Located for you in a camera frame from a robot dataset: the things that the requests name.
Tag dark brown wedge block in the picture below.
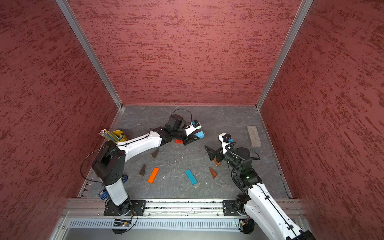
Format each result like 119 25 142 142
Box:
139 164 146 176

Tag light blue rectangular block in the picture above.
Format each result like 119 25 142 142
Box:
195 131 205 139

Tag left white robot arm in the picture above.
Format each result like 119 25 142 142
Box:
92 114 202 216

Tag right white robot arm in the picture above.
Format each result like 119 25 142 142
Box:
205 143 315 240

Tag reddish brown wedge block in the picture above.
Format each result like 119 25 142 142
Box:
209 168 217 179

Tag teal flat block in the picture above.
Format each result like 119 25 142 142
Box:
185 169 198 185

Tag grey rectangular eraser block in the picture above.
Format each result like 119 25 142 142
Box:
247 126 262 148

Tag orange flat block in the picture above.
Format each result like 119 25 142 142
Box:
148 167 160 184

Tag yellow pencil cup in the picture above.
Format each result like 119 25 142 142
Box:
112 130 128 142

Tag bundle of pencils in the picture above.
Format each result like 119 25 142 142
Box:
99 129 120 143

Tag blue stapler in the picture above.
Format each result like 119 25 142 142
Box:
99 174 128 201

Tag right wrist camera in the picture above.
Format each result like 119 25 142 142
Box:
218 133 233 154

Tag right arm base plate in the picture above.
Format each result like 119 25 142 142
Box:
222 200 248 217

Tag white slotted cable duct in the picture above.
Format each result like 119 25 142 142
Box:
68 219 241 232

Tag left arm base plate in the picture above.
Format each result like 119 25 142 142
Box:
104 200 147 217

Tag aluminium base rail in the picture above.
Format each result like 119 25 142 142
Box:
64 197 304 218

